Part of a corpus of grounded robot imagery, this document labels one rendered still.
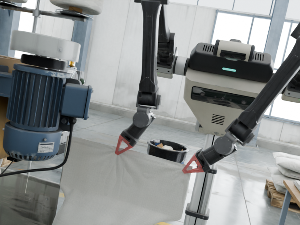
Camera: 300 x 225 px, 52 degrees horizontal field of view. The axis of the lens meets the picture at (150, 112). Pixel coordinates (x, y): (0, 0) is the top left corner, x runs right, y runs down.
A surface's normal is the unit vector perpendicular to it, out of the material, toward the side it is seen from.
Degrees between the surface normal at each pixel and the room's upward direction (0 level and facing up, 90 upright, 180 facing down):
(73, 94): 90
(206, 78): 40
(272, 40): 90
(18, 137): 91
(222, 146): 80
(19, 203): 90
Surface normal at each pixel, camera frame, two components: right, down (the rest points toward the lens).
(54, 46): 0.49, 0.20
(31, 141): 0.28, 0.20
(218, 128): -0.29, 0.68
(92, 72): -0.22, 0.07
